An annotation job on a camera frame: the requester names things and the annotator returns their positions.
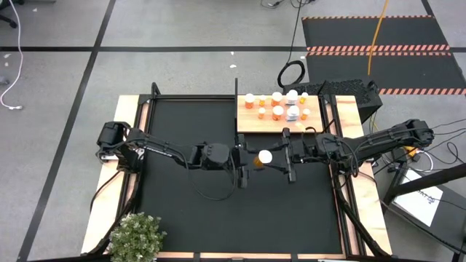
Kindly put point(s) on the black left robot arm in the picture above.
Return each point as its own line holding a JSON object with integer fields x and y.
{"x": 160, "y": 149}

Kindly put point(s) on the black stand bar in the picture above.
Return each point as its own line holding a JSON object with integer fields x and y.
{"x": 429, "y": 180}

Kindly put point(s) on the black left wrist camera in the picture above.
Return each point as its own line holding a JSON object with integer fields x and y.
{"x": 196, "y": 154}

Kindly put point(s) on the black office chair base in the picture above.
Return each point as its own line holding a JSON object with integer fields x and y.
{"x": 11, "y": 23}

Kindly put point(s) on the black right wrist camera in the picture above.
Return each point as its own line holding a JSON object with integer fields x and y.
{"x": 324, "y": 147}

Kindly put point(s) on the dark floor base plate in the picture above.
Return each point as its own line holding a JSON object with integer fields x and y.
{"x": 451, "y": 225}

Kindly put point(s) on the black table frame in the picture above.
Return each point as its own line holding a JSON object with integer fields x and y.
{"x": 182, "y": 97}

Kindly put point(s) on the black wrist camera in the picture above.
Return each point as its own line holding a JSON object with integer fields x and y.
{"x": 324, "y": 147}
{"x": 196, "y": 154}

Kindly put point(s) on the black perforated box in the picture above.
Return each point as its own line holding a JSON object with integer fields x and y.
{"x": 349, "y": 89}

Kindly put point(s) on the black table mat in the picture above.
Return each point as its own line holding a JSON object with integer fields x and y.
{"x": 255, "y": 225}

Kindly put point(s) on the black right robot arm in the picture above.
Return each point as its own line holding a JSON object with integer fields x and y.
{"x": 382, "y": 142}

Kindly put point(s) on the green potted plant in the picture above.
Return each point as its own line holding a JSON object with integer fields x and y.
{"x": 136, "y": 238}

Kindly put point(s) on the black hazard-striped floor mat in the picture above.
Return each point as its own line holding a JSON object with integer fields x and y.
{"x": 338, "y": 32}

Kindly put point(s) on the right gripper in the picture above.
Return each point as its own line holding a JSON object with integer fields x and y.
{"x": 296, "y": 153}

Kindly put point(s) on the yellow plug connector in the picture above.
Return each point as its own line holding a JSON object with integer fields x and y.
{"x": 412, "y": 151}

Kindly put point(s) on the white printed sign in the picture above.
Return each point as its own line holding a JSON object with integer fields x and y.
{"x": 418, "y": 203}

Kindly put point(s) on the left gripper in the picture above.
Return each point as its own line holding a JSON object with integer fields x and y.
{"x": 225, "y": 156}

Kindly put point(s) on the large orange pill bottle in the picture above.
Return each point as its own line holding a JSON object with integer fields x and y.
{"x": 264, "y": 156}
{"x": 249, "y": 97}
{"x": 278, "y": 110}
{"x": 277, "y": 96}

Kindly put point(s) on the small orange pill bottle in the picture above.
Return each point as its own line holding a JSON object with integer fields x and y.
{"x": 262, "y": 98}
{"x": 306, "y": 111}
{"x": 304, "y": 95}
{"x": 261, "y": 110}

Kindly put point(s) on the white medicine bottle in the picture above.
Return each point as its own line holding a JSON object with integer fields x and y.
{"x": 293, "y": 110}
{"x": 292, "y": 95}

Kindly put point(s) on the light wooden shelf board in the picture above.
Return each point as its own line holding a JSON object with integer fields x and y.
{"x": 251, "y": 123}

